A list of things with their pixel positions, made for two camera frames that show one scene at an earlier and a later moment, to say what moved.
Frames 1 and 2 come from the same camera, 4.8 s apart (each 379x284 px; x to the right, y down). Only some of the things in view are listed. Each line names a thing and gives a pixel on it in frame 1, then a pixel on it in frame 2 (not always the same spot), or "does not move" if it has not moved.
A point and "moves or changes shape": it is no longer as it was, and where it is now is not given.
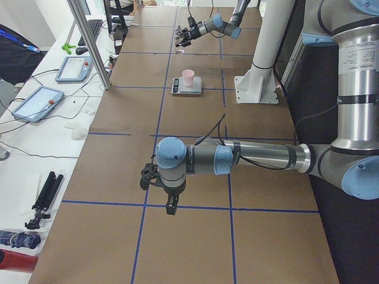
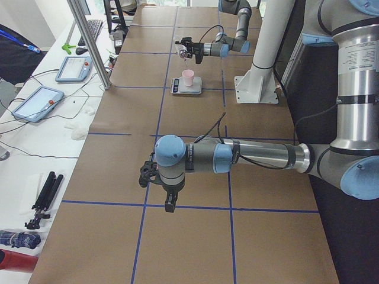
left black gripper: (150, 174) does not move
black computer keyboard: (94, 25) does not move
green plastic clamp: (67, 47) does not move
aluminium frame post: (90, 42) does not move
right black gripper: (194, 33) → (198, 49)
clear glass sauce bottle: (178, 35) moves or changes shape
